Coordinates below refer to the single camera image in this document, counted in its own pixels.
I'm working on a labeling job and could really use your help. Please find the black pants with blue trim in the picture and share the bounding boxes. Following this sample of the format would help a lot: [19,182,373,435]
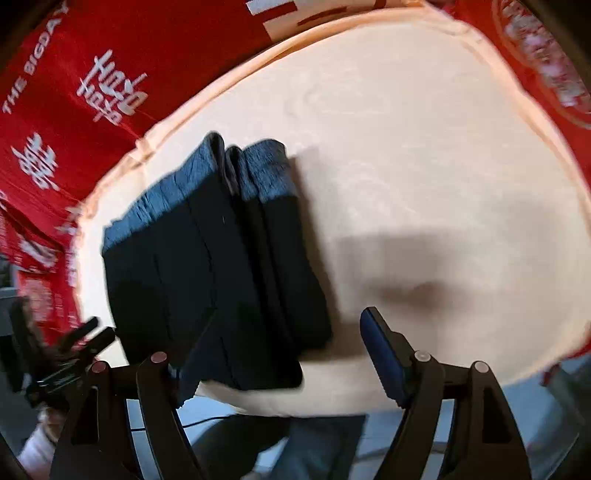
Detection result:
[101,133,332,400]

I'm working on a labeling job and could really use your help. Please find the red printed sofa cover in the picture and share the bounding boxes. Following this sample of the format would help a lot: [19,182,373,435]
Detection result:
[0,0,591,361]

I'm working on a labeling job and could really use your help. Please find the peach cushion cover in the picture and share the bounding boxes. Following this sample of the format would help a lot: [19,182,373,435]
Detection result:
[75,6,590,416]

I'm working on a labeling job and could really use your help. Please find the red embroidered pillow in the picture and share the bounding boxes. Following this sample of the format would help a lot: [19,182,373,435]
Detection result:
[444,1,590,179]

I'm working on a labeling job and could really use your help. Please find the black cable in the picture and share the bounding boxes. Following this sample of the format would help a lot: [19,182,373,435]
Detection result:
[128,414,233,434]

